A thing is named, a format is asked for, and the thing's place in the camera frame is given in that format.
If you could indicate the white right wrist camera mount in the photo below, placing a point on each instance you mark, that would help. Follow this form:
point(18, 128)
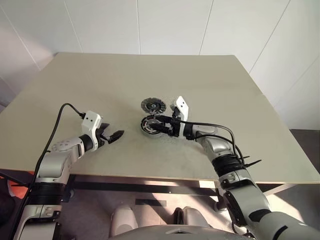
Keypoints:
point(182, 105)

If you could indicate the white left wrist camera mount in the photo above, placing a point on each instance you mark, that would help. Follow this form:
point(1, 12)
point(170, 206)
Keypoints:
point(90, 120)

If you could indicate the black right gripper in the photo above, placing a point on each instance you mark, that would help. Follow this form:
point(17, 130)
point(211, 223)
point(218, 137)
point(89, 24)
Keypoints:
point(177, 130)

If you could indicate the motor housing with copper windings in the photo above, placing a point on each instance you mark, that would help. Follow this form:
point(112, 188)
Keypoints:
point(148, 133)

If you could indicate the black zip tie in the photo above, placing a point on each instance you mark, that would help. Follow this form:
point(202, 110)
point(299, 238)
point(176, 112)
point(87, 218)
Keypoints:
point(255, 163)

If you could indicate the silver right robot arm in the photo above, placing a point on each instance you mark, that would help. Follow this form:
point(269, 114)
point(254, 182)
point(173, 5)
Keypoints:
point(217, 147)

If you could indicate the pale rounded shape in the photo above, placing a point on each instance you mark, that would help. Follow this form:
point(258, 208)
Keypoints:
point(192, 215)
point(125, 216)

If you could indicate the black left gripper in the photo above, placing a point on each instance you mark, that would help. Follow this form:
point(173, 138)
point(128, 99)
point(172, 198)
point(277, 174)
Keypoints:
point(102, 140)

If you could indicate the black table frame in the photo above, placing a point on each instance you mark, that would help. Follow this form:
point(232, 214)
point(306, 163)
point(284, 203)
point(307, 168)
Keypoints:
point(125, 186)

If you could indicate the black floor tape strip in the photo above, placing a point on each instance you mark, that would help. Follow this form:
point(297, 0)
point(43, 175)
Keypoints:
point(151, 202)

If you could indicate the grey round motor lid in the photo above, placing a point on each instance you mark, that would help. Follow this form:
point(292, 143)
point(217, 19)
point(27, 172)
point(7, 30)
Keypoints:
point(145, 103)

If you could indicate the silver spoked rotor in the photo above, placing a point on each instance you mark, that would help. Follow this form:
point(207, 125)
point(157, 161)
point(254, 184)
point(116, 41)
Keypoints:
point(147, 123)

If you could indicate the grey robot torso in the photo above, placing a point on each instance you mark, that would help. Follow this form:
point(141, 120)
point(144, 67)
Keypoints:
point(150, 232)

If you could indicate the orange object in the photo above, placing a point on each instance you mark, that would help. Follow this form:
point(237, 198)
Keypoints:
point(20, 187)

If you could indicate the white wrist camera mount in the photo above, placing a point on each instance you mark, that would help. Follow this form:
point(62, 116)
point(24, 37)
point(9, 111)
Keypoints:
point(90, 120)
point(182, 105)

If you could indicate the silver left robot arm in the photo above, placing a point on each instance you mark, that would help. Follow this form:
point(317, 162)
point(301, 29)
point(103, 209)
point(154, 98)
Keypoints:
point(50, 165)

